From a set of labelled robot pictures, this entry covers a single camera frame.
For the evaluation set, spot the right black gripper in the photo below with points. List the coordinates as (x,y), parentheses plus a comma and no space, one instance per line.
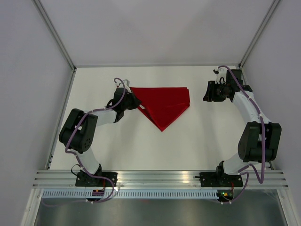
(210,95)

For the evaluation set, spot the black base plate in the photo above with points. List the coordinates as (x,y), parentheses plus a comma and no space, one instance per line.
(212,179)
(84,180)

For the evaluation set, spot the red cloth napkin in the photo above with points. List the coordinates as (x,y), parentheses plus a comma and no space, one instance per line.
(163,105)

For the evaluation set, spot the white slotted cable duct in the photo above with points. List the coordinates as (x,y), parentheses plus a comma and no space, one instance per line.
(131,194)

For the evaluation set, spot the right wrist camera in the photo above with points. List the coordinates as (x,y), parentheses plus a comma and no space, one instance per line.
(221,75)

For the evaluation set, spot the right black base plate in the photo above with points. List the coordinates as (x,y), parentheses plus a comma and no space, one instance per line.
(212,179)

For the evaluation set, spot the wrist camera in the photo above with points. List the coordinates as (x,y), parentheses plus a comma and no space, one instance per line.
(122,84)
(221,75)

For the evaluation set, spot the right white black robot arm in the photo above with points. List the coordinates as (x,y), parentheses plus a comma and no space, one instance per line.
(260,139)

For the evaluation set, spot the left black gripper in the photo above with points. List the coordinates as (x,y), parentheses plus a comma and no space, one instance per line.
(136,102)

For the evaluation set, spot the left aluminium frame post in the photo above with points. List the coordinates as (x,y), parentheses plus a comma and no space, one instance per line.
(47,21)

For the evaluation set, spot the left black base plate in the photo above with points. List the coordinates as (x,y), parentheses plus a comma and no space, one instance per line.
(84,180)

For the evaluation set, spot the right aluminium frame post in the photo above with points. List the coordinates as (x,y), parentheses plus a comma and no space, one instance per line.
(263,25)

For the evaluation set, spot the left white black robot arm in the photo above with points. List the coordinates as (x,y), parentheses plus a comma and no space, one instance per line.
(78,132)

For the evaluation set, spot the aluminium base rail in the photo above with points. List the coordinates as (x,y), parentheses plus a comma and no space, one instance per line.
(164,179)

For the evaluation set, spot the aluminium frame post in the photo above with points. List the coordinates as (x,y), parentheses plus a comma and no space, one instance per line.
(47,21)
(263,25)

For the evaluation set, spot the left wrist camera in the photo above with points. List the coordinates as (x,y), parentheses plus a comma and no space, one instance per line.
(122,84)

